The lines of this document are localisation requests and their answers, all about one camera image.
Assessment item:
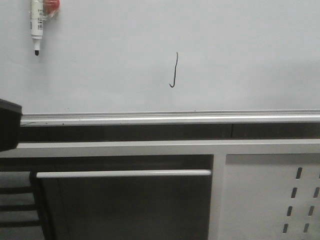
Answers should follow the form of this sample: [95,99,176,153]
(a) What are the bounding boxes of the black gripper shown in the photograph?
[0,99,22,152]

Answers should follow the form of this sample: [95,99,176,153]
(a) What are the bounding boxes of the white whiteboard marker pen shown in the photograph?
[29,0,44,56]

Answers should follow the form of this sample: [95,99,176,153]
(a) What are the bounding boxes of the red round magnet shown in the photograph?
[43,0,60,20]

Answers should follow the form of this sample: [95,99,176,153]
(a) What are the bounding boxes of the large whiteboard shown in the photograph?
[0,0,320,114]

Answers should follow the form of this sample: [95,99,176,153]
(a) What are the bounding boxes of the aluminium whiteboard marker tray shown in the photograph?
[20,109,320,127]

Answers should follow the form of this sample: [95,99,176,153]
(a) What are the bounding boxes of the dark panel with white bar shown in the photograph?
[36,169,212,240]

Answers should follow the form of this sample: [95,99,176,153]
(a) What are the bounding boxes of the white perforated metal panel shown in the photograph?
[219,154,320,240]

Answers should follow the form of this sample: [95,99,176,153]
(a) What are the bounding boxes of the white metal frame stand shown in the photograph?
[1,139,320,240]

